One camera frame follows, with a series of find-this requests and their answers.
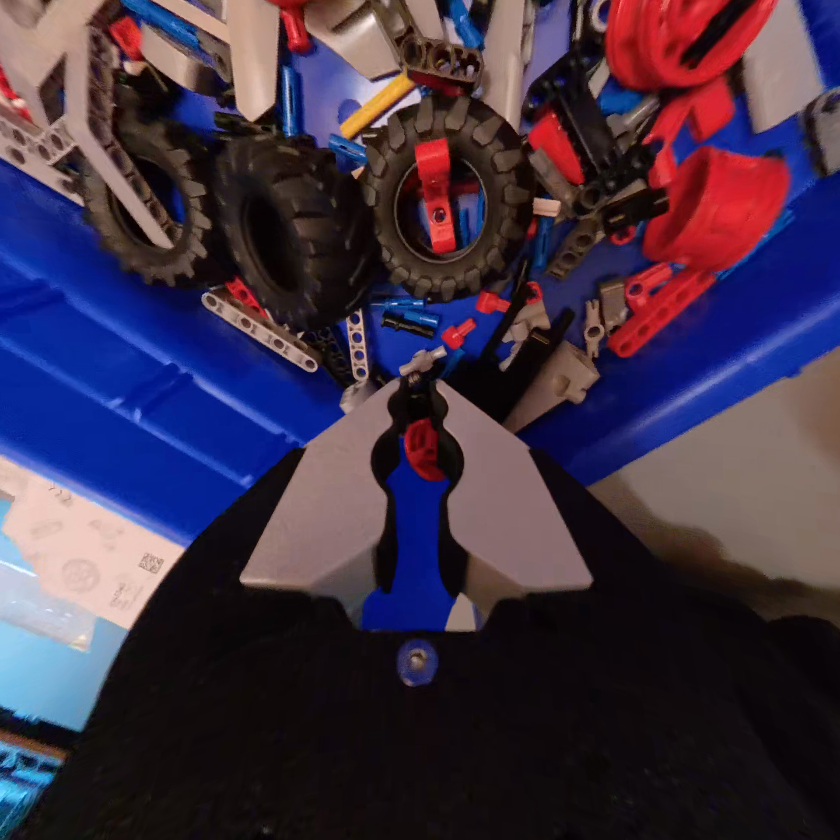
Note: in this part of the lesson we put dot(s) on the grey toy axle connector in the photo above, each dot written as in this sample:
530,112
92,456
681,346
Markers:
594,328

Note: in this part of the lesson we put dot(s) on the dark grey perforated toy beam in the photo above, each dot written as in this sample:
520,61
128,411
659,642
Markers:
443,62

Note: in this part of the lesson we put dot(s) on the grey narrow toy panel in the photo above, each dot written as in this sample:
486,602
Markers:
506,59

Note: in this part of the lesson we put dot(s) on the grey toy block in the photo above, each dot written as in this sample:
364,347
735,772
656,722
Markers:
561,384

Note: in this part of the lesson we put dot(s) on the red toy wheel hub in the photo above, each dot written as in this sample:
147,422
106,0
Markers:
682,39
715,210

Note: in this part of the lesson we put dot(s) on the red curved toy piece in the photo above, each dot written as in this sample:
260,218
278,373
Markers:
699,111

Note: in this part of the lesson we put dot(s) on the black toy assembly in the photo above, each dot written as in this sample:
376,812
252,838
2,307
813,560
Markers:
594,138

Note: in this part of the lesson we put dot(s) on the grey pointed toy panel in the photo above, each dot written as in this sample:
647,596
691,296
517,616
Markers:
253,52

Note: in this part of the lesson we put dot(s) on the grey curved toy panel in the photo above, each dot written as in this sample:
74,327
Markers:
364,33

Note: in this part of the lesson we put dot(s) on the red toy panel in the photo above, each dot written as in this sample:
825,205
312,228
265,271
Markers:
556,148

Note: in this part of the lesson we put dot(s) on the short white perforated toy beam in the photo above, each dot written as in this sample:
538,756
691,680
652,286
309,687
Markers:
358,344

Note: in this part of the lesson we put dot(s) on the yellow toy axle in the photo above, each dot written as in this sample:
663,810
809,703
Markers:
377,105

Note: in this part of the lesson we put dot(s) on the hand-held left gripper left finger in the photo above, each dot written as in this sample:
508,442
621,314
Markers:
328,518

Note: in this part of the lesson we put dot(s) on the long white perforated toy beam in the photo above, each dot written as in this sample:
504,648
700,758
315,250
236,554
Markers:
259,329

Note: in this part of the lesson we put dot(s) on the black rubber toy tire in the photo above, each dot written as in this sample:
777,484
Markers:
502,164
295,229
118,223

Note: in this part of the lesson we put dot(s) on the long blue toy pin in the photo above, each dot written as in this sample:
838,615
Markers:
291,98

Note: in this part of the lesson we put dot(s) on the white printed paper sheet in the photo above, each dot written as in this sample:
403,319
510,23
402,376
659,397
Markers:
85,558

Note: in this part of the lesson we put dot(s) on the red toy pin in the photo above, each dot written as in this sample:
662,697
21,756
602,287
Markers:
491,303
458,333

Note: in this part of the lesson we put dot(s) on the red perforated toy beam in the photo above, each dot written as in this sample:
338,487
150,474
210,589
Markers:
663,313

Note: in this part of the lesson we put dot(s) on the large grey angled toy panel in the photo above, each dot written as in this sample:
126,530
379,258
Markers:
72,72

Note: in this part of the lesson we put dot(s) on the black and blue toy pin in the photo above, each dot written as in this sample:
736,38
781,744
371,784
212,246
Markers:
410,323

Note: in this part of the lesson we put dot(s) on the small grey toy pin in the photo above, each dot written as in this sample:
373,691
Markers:
423,361

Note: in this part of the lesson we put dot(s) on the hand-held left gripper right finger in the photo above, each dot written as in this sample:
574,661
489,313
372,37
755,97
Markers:
512,518

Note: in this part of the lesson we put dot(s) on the small red toy connector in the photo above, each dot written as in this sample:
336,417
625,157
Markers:
425,453

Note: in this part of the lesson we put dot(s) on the white perforated toy frame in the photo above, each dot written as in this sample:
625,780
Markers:
29,144

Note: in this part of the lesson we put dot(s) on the grey rounded toy panel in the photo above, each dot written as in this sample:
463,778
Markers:
781,79

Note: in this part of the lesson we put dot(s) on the blue plastic bin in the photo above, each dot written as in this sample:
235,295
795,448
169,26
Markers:
131,367

